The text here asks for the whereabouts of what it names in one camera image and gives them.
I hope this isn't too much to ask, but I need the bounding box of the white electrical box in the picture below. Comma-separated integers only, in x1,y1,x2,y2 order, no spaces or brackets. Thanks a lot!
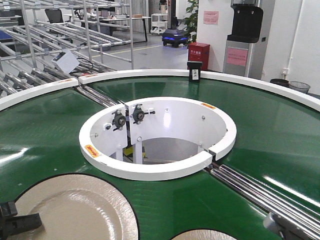
51,49,80,74

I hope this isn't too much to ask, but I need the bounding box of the white outer rail left segment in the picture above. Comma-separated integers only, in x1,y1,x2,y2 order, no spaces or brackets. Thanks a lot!
0,78,79,111

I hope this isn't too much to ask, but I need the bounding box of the beige plate black rim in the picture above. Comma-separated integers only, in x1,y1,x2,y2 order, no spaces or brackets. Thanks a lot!
9,174,139,240

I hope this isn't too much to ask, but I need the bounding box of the grey mesh waste bin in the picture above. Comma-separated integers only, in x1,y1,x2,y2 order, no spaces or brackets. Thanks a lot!
288,81,311,94

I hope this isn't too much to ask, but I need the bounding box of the black sensor box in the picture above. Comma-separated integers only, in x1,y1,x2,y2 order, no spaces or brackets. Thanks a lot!
187,60,203,82

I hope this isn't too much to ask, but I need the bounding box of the white outer guard rail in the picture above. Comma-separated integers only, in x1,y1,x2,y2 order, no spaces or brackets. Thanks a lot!
79,69,320,111

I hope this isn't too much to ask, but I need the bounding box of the white inner conveyor ring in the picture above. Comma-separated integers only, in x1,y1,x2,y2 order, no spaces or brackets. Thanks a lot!
79,96,237,182

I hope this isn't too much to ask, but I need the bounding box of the steel roller rack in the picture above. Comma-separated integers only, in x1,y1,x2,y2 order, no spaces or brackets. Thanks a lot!
0,0,133,98

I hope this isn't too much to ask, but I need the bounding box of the black waste bin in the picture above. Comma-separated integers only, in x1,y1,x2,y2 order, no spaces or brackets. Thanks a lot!
270,78,289,88

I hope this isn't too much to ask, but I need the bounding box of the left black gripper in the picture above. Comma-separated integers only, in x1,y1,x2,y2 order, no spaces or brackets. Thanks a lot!
0,201,42,240

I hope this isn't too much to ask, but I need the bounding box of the green potted plant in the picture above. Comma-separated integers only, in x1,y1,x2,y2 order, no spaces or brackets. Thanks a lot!
184,0,199,44

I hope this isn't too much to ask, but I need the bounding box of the blue mobile robot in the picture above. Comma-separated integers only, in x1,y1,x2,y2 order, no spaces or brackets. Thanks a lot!
162,28,188,47

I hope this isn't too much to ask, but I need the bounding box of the red fire cabinet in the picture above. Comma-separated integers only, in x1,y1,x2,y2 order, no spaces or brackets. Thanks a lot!
187,42,210,71

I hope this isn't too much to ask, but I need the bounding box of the steel rollers right gap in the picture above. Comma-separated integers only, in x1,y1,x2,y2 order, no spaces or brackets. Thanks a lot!
205,162,320,240

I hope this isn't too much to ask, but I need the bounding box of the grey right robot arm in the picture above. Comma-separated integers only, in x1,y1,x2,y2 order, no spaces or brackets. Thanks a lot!
263,212,310,240

